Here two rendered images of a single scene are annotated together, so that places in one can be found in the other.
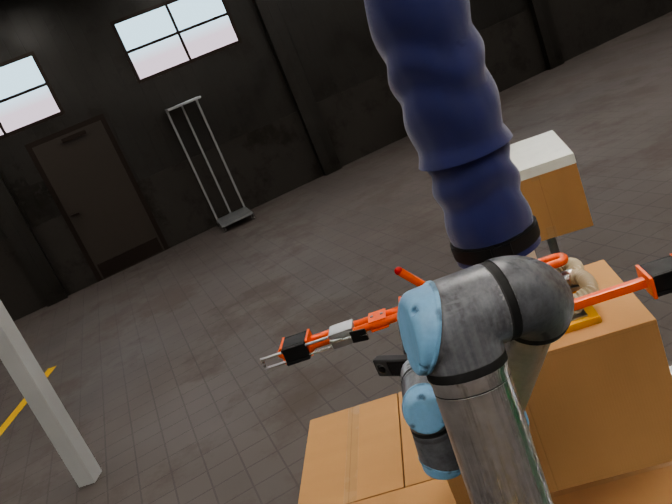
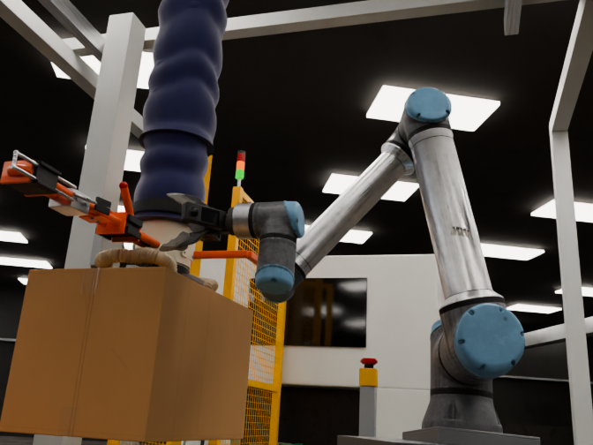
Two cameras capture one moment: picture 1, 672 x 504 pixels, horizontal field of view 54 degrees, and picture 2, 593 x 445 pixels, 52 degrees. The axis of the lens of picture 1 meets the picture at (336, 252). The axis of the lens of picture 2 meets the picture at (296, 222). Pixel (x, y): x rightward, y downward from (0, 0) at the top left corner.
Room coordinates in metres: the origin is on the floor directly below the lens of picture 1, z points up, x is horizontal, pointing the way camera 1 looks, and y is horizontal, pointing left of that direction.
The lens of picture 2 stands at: (1.00, 1.36, 0.78)
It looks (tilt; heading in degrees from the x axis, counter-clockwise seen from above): 18 degrees up; 276
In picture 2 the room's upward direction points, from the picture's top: 3 degrees clockwise
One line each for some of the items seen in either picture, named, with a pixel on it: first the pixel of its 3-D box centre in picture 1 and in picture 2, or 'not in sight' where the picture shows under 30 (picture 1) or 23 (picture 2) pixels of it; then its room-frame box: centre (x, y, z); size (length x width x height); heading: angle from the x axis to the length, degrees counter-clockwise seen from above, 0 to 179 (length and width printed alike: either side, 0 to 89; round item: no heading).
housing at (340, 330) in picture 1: (343, 334); (70, 202); (1.68, 0.07, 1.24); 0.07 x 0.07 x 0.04; 80
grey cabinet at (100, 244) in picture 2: not in sight; (108, 242); (2.32, -1.62, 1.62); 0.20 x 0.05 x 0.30; 80
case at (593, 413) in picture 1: (535, 382); (146, 361); (1.60, -0.37, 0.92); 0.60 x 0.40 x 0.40; 79
